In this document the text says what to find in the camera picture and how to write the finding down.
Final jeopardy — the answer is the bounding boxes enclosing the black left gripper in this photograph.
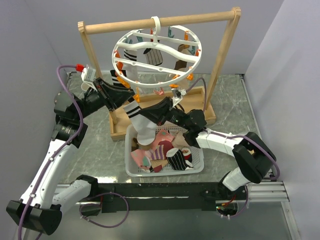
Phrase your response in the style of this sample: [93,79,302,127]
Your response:
[74,77,135,121]

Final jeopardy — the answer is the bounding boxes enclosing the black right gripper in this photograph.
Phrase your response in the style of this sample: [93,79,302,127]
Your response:
[139,97,192,131]

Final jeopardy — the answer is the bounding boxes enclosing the black sock white stripes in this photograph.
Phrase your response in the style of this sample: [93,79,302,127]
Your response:
[110,68,139,88]

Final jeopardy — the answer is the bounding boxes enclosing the orange clothes peg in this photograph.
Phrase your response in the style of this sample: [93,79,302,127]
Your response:
[133,94,140,103]
[169,84,179,89]

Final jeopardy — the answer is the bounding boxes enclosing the black white striped sock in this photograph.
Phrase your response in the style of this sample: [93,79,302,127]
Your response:
[143,48,163,66]

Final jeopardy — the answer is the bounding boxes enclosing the cream brown ribbed sock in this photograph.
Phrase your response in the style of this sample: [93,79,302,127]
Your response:
[174,44,190,90]

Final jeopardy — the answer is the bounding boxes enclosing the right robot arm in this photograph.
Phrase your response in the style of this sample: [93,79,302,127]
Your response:
[139,97,278,200]

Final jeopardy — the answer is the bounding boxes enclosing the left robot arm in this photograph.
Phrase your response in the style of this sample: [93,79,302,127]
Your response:
[6,78,135,239]

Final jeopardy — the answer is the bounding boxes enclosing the wooden hanger stand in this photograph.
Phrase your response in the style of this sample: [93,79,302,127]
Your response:
[77,6,242,141]

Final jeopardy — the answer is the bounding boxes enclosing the white round clip hanger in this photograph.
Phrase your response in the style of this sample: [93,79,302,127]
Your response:
[111,16,202,88]

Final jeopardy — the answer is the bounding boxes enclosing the pink clothes peg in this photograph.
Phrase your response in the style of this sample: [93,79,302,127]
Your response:
[153,89,165,96]

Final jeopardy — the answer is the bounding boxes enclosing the beige folded sock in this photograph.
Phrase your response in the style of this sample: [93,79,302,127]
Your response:
[172,131,189,149]

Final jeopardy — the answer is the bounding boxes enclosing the tan brown sock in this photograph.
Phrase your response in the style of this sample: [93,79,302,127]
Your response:
[131,138,151,152]

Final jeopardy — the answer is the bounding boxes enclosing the purple striped sock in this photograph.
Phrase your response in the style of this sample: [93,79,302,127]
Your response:
[149,140,174,173]

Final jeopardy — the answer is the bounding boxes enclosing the pink sock left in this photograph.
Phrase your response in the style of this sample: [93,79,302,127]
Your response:
[130,149,151,170]

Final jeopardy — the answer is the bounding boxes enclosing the red santa sock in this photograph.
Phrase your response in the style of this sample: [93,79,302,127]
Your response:
[181,147,193,163]

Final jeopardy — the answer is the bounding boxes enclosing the white plastic laundry basket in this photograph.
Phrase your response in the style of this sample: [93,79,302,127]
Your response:
[124,125,205,178]

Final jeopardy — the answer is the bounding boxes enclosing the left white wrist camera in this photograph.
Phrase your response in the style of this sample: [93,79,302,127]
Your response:
[81,65,96,90]

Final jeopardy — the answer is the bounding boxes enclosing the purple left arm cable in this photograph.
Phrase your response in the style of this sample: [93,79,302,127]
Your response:
[17,64,130,240]

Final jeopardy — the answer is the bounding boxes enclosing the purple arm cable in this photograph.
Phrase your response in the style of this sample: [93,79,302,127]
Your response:
[186,77,281,220]
[17,64,130,240]

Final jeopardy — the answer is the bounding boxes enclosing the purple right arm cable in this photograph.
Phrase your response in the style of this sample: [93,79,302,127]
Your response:
[186,77,281,220]

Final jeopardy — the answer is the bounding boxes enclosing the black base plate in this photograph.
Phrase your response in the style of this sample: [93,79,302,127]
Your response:
[78,182,246,213]

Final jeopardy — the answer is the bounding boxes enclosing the aluminium rail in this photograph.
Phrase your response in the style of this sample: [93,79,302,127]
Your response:
[53,182,290,203]

